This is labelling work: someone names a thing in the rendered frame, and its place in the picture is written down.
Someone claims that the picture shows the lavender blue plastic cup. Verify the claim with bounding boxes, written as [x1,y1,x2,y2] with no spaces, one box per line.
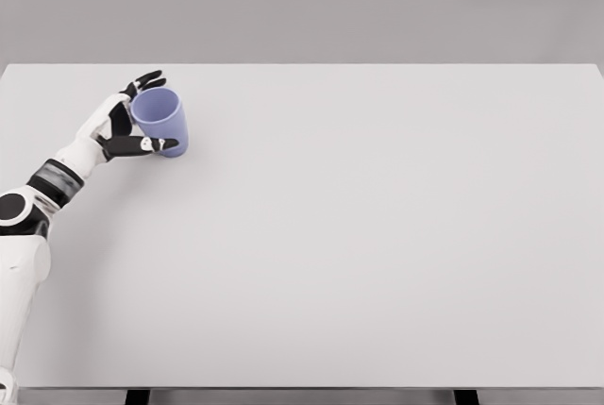
[129,87,188,160]

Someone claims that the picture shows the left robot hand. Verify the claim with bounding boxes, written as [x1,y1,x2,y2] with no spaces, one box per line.
[74,69,180,163]

